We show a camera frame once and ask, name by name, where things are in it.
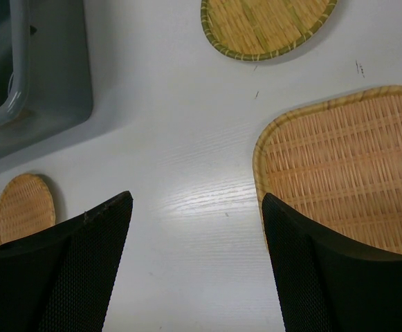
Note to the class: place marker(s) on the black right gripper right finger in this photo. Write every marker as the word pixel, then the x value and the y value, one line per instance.
pixel 326 281

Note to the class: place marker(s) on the round orange woven tray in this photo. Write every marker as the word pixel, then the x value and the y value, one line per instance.
pixel 26 208

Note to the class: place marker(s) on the round yellow-green woven tray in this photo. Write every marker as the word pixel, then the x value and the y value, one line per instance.
pixel 259 30

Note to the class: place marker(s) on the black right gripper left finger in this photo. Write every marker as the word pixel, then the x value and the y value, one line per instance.
pixel 61 279

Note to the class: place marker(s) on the rounded tan woven tray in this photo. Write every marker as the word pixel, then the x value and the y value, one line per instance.
pixel 339 162

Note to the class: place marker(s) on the grey plastic bin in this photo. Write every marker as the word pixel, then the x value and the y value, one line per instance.
pixel 45 76

